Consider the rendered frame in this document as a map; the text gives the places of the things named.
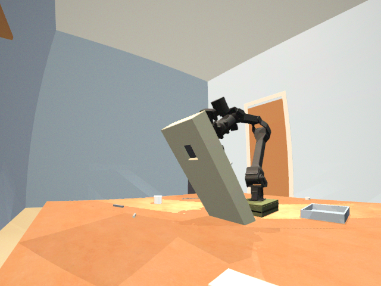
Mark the beige rectangular panel with square hole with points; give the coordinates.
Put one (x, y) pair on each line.
(198, 150)

